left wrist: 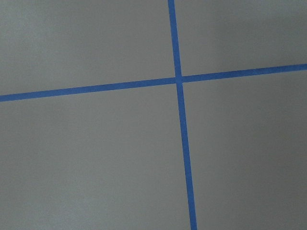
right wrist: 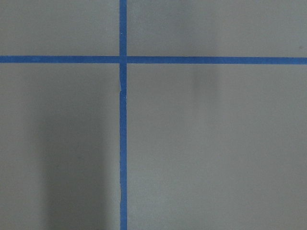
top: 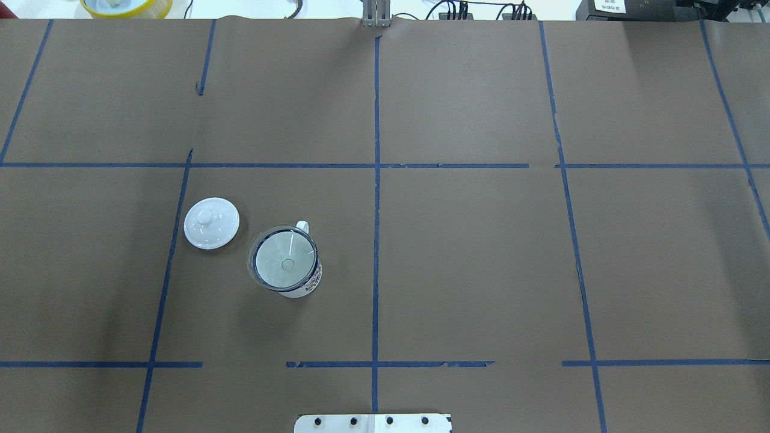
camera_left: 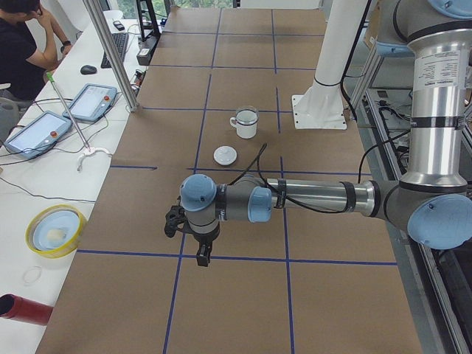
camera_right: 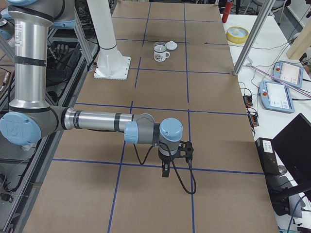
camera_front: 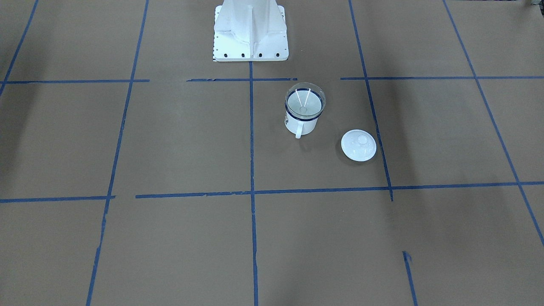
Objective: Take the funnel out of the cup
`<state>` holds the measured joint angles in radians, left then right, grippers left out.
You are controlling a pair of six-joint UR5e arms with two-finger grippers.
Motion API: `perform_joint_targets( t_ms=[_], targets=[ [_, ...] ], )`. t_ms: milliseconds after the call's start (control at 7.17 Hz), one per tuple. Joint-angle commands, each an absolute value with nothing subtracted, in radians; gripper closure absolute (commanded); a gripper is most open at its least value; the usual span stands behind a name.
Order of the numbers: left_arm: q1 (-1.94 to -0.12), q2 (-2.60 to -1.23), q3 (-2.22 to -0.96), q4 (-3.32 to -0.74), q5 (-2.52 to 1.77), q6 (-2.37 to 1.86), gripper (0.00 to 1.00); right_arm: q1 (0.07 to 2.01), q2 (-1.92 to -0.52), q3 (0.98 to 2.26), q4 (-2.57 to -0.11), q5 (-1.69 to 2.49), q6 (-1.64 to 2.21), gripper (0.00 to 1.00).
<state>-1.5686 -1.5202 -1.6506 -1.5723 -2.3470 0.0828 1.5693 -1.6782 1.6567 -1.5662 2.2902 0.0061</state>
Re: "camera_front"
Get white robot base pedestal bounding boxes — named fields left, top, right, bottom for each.
left=212, top=0, right=289, bottom=62

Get clear glass funnel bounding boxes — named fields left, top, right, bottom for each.
left=284, top=82, right=327, bottom=122

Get white round cup lid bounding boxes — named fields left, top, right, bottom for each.
left=340, top=129, right=377, bottom=162

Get white enamel mug blue rim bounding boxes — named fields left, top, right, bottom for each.
left=284, top=110, right=320, bottom=139

